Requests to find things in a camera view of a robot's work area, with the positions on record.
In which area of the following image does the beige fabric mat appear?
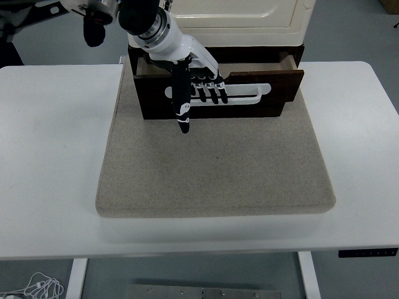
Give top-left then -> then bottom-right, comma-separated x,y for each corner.
94,60 -> 337,219

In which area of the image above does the black table control panel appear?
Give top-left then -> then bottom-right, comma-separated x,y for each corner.
339,248 -> 399,259

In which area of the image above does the cardboard box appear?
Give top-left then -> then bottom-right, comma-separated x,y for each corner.
380,0 -> 399,15

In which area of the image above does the cream plastic cabinet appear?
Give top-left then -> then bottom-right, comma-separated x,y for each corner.
127,0 -> 317,49

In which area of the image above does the white table leg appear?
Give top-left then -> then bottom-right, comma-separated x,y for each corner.
64,258 -> 89,299
297,251 -> 322,299

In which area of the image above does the white cable bundle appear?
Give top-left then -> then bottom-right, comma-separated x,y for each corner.
0,272 -> 65,299

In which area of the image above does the dark wood drawer housing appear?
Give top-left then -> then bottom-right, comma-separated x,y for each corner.
127,43 -> 305,121

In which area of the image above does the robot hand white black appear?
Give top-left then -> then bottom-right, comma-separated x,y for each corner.
128,11 -> 230,135

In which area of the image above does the dark wood drawer white handle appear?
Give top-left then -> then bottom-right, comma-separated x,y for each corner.
133,51 -> 305,120

